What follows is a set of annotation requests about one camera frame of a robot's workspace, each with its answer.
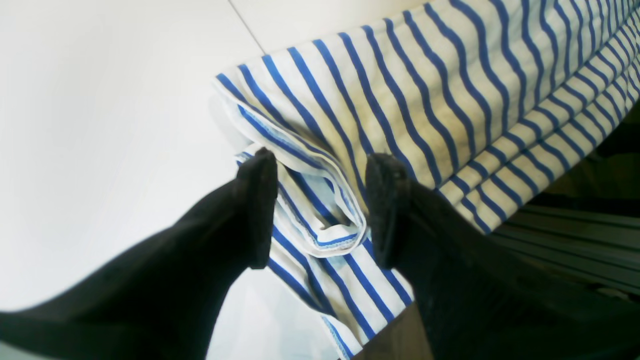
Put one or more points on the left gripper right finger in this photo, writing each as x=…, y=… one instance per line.
x=476, y=300

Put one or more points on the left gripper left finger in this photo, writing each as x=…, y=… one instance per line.
x=160, y=299

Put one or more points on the blue white striped T-shirt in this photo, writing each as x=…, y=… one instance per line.
x=486, y=101

